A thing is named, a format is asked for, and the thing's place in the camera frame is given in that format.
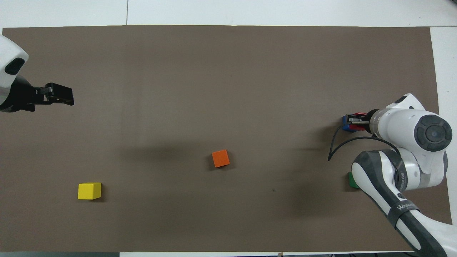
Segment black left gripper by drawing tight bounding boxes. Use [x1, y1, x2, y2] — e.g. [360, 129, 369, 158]
[0, 76, 75, 113]

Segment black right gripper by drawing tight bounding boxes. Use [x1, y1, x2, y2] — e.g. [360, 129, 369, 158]
[347, 110, 374, 132]

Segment red wooden block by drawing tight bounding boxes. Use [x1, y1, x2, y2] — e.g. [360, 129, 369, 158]
[348, 112, 368, 130]

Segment blue wooden block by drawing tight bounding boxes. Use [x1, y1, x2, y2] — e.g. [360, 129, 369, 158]
[342, 115, 357, 133]

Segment yellow wooden block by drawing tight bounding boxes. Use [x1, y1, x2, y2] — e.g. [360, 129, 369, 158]
[78, 182, 102, 200]

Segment orange wooden block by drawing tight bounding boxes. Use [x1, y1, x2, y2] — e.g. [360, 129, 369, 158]
[212, 150, 230, 168]

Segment brown table mat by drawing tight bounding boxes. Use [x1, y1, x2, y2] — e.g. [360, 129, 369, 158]
[1, 24, 455, 253]

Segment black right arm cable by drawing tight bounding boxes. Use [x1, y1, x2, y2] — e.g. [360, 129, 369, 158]
[327, 123, 402, 162]

